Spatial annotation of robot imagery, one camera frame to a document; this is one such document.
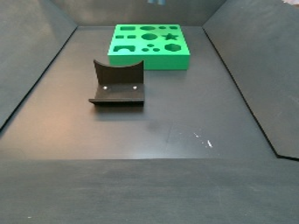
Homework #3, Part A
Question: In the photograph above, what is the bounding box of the green shape sorter block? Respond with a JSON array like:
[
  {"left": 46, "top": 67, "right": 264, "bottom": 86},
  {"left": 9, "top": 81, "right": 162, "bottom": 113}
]
[{"left": 107, "top": 24, "right": 191, "bottom": 70}]

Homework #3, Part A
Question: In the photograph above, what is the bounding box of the blue gripper finger tip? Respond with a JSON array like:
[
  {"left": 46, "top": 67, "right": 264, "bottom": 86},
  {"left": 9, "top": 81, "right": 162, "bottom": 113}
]
[{"left": 147, "top": 0, "right": 166, "bottom": 4}]

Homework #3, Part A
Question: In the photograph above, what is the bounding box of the black curved holder stand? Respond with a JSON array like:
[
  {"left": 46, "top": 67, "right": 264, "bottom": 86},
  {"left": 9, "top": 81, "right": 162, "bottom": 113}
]
[{"left": 89, "top": 60, "right": 146, "bottom": 105}]

